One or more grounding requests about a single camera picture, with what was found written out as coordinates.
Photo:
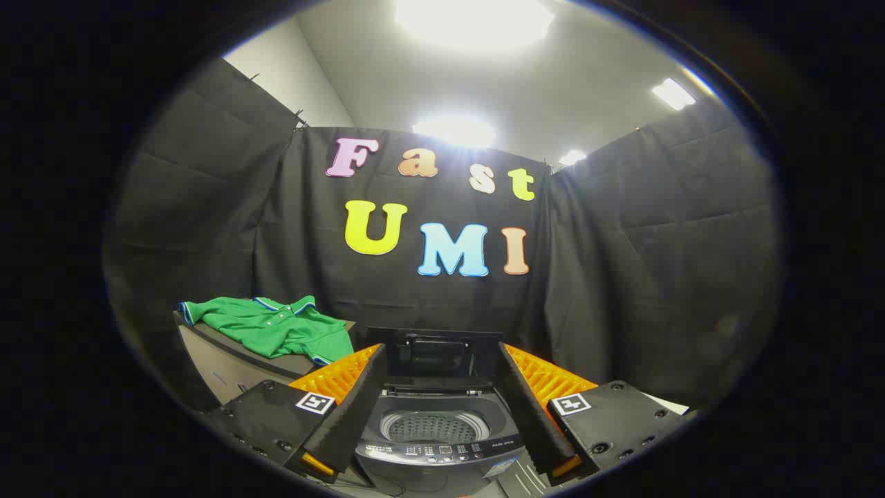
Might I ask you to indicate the green polo shirt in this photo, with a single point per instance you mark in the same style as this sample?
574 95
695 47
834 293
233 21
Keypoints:
276 328

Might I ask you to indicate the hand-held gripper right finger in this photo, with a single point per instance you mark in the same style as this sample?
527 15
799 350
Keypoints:
532 408

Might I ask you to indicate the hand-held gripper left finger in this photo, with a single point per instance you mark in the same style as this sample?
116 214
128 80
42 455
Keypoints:
349 408

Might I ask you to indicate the large round ceiling light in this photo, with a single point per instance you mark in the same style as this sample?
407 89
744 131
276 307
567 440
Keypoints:
473 21

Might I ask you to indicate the black backdrop cloth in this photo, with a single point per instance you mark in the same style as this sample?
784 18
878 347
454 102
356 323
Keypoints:
622 277

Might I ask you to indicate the grey cabinet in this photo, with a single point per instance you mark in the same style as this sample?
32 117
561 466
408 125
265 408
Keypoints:
235 370

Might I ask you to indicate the rectangular ceiling light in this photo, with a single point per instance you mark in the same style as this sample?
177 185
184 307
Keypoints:
673 93

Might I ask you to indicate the dark grey washing machine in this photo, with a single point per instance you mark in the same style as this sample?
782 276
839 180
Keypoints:
435 453

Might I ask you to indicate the small ceiling light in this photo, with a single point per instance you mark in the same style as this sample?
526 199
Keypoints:
572 158

